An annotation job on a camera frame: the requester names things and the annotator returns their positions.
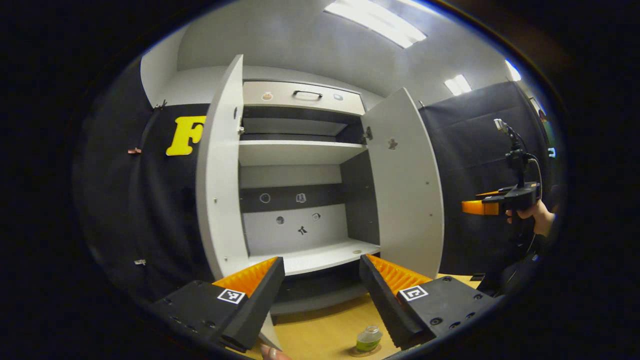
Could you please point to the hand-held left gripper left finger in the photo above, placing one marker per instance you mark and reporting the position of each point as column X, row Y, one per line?
column 260, row 305

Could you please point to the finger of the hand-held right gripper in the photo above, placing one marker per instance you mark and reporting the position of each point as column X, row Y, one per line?
column 480, row 207
column 492, row 195

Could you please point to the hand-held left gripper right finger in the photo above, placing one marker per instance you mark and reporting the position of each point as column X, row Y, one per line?
column 382, row 305

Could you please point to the clear bottle with green label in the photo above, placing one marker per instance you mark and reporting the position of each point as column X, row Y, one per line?
column 369, row 337

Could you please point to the round brown coaster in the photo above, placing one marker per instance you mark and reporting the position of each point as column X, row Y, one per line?
column 357, row 353

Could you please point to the white cabinet door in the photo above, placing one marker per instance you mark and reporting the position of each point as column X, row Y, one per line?
column 407, row 200
column 220, row 190

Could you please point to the white and grey cabinet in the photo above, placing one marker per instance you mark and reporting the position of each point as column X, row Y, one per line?
column 290, row 175

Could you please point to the metal door hinge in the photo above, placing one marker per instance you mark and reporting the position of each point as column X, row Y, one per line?
column 240, row 127
column 368, row 133

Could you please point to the white cabinet shelf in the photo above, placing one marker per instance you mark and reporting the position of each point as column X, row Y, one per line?
column 300, row 152

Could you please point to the beige cabinet drawer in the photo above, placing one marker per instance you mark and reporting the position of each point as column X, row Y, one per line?
column 285, row 97

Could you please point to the small ceiling light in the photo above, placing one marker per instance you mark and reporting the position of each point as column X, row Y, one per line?
column 513, row 70
column 458, row 85

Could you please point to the long ceiling light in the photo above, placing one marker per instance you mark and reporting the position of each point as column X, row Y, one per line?
column 375, row 22

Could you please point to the black clip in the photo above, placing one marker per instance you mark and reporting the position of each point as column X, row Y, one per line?
column 161, row 104

